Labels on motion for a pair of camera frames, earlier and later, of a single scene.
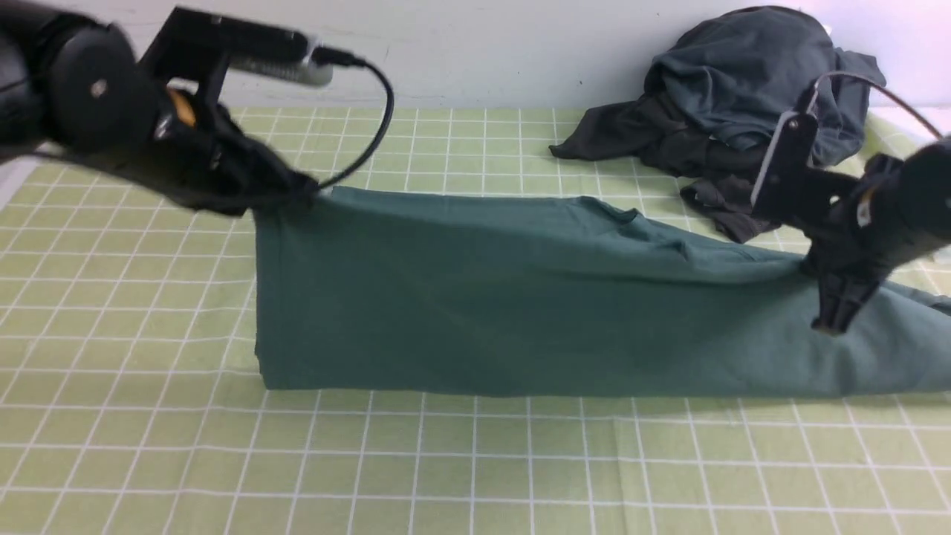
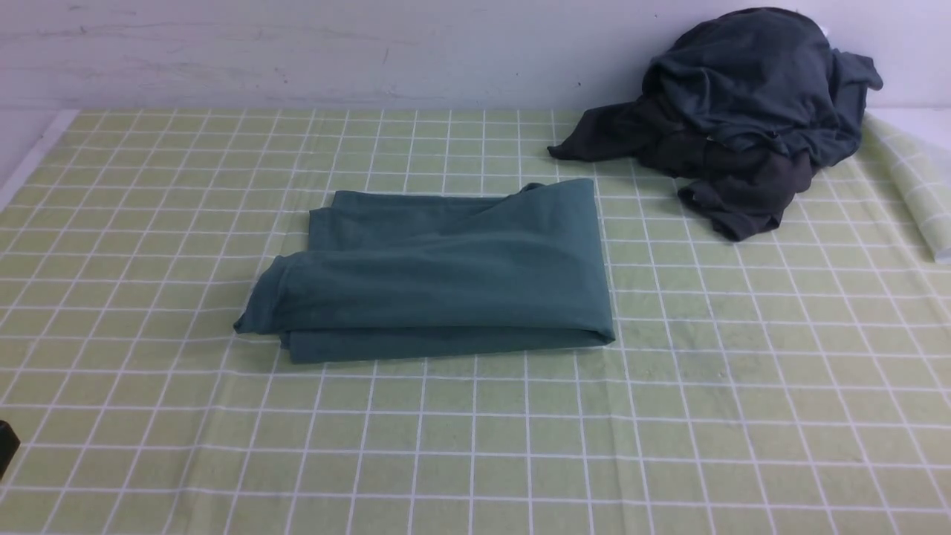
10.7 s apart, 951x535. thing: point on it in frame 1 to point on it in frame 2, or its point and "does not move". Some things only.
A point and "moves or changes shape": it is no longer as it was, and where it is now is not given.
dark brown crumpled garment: x=731 y=174 does not move
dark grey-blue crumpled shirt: x=733 y=75 does not move
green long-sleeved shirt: x=374 y=292 moves or changes shape
